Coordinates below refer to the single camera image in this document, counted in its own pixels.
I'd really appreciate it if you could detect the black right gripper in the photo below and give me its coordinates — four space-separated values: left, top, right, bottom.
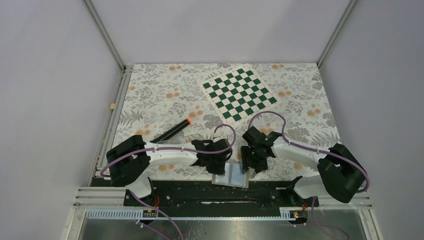
240 145 269 175

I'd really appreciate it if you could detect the grey leather card holder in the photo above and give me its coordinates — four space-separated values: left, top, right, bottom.
211 163 256 189

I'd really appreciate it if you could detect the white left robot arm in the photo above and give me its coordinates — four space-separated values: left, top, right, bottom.
99 135 233 206

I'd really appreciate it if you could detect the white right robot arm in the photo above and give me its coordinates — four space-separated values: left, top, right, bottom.
240 126 369 206

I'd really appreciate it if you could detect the black marker orange cap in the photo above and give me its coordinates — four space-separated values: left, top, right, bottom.
150 118 191 143

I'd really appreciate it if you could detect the green white chessboard mat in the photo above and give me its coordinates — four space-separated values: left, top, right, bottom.
199 64 279 127

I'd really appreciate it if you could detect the floral tablecloth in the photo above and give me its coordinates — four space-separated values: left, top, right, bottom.
105 62 354 182

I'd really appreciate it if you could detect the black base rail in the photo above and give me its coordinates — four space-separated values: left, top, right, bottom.
142 180 325 218

